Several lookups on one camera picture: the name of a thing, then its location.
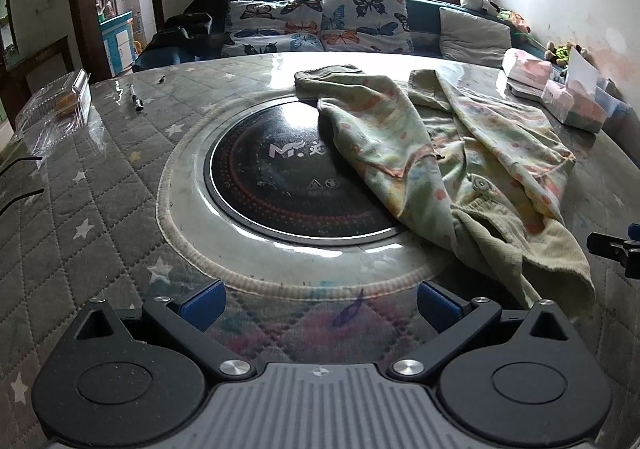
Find white paper sheet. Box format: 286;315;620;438
566;47;599;97

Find grey plain cushion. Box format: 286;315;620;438
439;7;511;68

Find colourful plush toys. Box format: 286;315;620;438
544;41;587;68

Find blue sofa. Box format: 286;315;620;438
132;0;544;72

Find pink tissue pack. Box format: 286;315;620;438
502;48;554;95
541;80;608;134

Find clear plastic storage box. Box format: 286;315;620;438
552;63;637;131

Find black bag on sofa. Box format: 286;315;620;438
143;0;230;60

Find black marker pen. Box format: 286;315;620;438
129;84;144;112

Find round black induction cooktop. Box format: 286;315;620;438
204;96;402;247

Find white plush toy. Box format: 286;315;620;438
460;0;500;17

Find clear plastic food container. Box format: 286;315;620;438
15;69;91;157

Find blue white cabinet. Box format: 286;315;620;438
100;12;137;76

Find butterfly print cushion lying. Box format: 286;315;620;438
221;0;323;57

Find pink tissue pack far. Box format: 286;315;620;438
502;48;554;95

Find butterfly print cushion upright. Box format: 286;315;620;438
320;0;413;54

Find pink tissue pack near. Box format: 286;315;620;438
541;80;608;134

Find green patterned children's jacket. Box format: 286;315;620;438
295;66;596;319

